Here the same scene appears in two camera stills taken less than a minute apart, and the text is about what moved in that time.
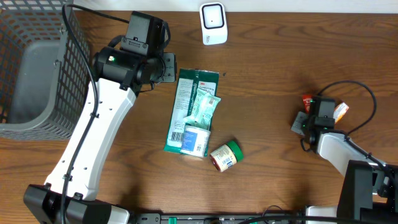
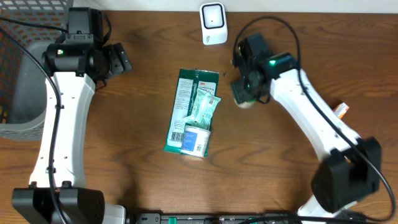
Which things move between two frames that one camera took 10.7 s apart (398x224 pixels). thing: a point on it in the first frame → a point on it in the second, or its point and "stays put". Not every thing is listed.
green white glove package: [189, 80] stays put
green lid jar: [227, 157] → [245, 104]
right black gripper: [296, 126] → [240, 93]
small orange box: [340, 111] stays put
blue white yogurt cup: [194, 141] stays put
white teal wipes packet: [204, 105] stays put
